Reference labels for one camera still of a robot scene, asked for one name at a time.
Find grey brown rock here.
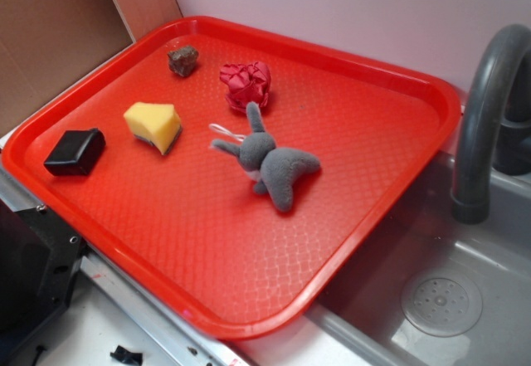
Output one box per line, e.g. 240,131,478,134
167,45,199,77

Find grey plush bunny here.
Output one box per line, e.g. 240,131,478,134
211,102,321,212

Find crumpled red fabric ball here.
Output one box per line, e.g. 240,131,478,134
219,61,271,113

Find red plastic tray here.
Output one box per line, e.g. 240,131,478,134
2,17,461,340

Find yellow sponge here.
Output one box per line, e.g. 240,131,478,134
123,102,183,155

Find black rectangular box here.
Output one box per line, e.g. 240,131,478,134
43,128,106,176

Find grey plastic sink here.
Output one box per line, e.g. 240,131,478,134
308,153,530,365

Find grey plastic faucet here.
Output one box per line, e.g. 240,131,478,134
451,24,530,224

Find black tape scrap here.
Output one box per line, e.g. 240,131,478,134
110,345,144,366

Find brown cardboard panel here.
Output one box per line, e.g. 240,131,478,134
1,0,182,135

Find black metal bracket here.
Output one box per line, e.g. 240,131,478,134
1,204,84,335

